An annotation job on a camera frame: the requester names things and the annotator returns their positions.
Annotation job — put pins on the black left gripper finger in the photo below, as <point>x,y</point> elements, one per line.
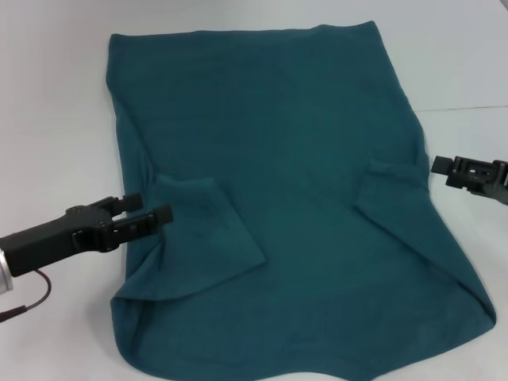
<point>147,226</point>
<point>131,201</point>

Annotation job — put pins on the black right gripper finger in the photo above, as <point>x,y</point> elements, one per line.
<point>464,170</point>
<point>492,195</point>

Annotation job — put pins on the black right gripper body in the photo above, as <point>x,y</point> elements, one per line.
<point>501,174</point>

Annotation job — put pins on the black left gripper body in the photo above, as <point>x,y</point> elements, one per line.
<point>47,242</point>

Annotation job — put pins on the teal blue shirt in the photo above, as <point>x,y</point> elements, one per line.
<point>285,158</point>

